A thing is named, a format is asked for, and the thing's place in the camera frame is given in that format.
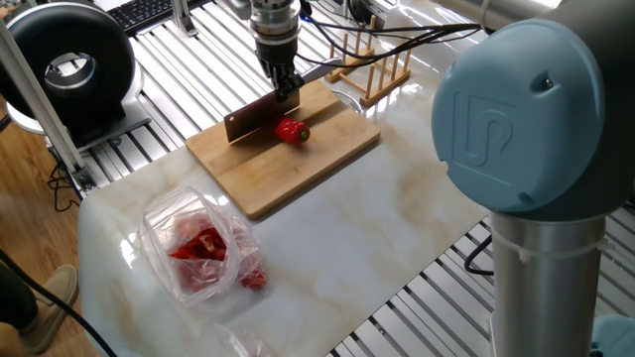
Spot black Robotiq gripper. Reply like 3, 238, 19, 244
255, 39, 306, 104

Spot steel cleaver knife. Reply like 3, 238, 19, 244
222, 58, 343, 145

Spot red bell pepper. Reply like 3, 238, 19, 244
274, 117, 312, 147

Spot bamboo cutting board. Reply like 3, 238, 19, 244
185, 74, 382, 221

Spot wooden peg rack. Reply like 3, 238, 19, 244
324, 14, 413, 109

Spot dark device block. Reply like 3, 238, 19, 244
346, 0, 391, 25

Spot black computer keyboard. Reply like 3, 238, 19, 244
106, 0, 209, 35

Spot marble pattern table mat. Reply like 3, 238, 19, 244
76, 0, 492, 357

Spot chopped red pepper pieces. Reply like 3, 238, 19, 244
171, 225, 268, 292

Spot clear plastic bag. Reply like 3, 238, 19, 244
212, 321, 282, 357
141, 185, 269, 304

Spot black trouser leg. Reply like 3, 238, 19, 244
0, 257, 41, 333

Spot short aluminium post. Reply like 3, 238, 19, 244
171, 0, 199, 39

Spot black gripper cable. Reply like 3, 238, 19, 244
292, 0, 482, 70

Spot slanted aluminium frame post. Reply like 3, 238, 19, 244
0, 19, 98, 193

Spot thin black wire bundle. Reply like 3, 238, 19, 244
47, 166, 80, 213

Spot black ring device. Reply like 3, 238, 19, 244
0, 1, 153, 153

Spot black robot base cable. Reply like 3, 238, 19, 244
463, 233, 495, 278

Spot thick black floor cable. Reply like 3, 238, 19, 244
0, 247, 118, 357

